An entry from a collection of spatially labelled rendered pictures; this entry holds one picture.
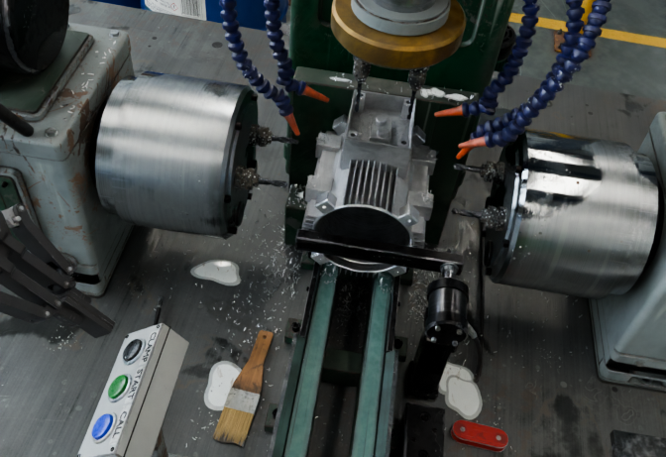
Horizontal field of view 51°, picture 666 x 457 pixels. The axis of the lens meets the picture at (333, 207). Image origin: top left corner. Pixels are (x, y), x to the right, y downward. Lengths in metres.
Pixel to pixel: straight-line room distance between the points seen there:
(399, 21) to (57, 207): 0.59
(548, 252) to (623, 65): 2.55
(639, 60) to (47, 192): 2.97
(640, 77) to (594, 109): 1.71
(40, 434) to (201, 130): 0.52
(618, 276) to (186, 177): 0.64
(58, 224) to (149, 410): 0.42
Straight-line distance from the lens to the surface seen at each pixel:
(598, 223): 1.04
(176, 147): 1.03
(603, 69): 3.47
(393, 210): 1.02
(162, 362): 0.88
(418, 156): 1.13
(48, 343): 1.26
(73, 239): 1.19
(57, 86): 1.11
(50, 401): 1.20
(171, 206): 1.06
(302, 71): 1.15
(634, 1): 4.08
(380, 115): 1.13
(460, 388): 1.20
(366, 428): 1.01
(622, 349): 1.23
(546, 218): 1.02
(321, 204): 1.02
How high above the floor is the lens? 1.83
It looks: 48 degrees down
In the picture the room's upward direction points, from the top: 6 degrees clockwise
